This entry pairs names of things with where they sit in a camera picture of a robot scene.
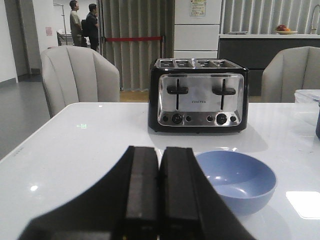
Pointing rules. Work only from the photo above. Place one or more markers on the red barrier belt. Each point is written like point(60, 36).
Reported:
point(133, 39)

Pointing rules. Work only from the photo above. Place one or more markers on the blue bowl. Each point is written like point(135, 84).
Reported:
point(245, 183)

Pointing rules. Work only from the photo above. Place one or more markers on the paper notice on fridge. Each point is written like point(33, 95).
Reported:
point(197, 8)

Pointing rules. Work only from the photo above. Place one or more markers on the grey armchair right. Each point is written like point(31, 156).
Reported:
point(291, 69)

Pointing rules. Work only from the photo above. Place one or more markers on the dark blue saucepan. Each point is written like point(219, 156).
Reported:
point(317, 129)

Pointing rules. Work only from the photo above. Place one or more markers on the dark kitchen counter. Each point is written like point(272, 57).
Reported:
point(255, 51)

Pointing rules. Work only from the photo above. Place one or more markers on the person in black shirt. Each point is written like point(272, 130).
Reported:
point(90, 26)

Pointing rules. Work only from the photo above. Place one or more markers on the person in beige shirt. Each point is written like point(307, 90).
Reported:
point(75, 23)

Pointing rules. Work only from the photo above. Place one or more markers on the black and chrome toaster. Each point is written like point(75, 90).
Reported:
point(198, 95)

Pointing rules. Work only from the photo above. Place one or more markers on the grey armchair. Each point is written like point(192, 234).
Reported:
point(291, 69)
point(73, 74)

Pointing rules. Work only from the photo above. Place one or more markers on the grey armchair left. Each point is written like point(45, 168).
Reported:
point(73, 74)

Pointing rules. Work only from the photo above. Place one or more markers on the white refrigerator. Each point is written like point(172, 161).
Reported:
point(196, 37)

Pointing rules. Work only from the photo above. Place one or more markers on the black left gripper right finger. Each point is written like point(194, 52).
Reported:
point(190, 208)

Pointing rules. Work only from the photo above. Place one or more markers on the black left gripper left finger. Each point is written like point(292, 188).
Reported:
point(122, 205)

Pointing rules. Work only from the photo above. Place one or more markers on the kitchen faucet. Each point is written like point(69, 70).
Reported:
point(315, 20)

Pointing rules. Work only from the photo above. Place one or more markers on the fruit plate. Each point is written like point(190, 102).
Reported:
point(284, 30)

